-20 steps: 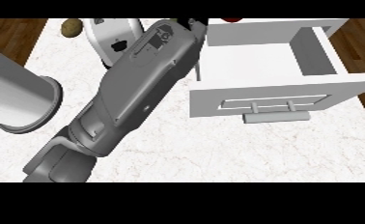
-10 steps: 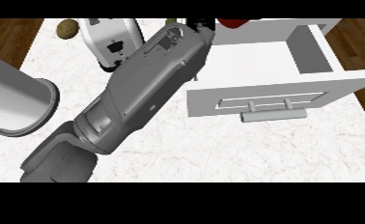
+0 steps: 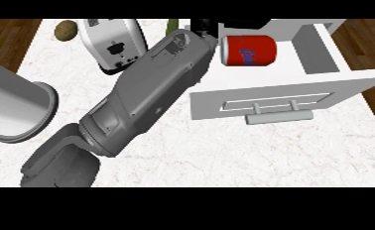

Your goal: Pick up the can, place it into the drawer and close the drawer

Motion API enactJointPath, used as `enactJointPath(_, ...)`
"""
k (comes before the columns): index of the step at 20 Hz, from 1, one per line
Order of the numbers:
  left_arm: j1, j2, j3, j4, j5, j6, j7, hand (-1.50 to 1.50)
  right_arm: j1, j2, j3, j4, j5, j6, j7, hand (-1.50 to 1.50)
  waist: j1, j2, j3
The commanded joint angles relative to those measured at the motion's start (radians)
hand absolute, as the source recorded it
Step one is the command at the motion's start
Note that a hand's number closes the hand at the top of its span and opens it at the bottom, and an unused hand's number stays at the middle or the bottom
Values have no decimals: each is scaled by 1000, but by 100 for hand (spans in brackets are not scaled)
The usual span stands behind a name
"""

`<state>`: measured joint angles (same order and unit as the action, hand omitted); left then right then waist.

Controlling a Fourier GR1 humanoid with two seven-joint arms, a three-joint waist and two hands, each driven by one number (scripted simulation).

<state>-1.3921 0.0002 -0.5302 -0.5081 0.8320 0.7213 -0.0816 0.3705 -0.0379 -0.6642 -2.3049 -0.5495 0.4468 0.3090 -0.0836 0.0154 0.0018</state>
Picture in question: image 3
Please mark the white toaster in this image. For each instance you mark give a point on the white toaster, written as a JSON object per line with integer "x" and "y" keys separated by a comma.
{"x": 113, "y": 42}

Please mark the grey cylindrical pot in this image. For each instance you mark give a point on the grey cylindrical pot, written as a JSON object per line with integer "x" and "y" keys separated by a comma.
{"x": 23, "y": 108}

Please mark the green vegetable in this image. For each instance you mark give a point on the green vegetable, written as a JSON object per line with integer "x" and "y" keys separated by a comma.
{"x": 173, "y": 26}

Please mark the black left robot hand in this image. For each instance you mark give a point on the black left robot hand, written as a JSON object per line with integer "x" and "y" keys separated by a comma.
{"x": 203, "y": 25}

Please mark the white open drawer box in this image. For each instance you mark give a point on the white open drawer box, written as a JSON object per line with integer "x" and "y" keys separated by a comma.
{"x": 318, "y": 50}

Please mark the brown potato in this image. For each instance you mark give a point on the brown potato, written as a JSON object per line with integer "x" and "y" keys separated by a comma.
{"x": 66, "y": 30}

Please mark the red soda can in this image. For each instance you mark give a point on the red soda can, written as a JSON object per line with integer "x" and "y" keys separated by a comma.
{"x": 255, "y": 50}

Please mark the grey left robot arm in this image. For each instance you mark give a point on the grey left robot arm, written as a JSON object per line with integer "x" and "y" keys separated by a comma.
{"x": 147, "y": 85}

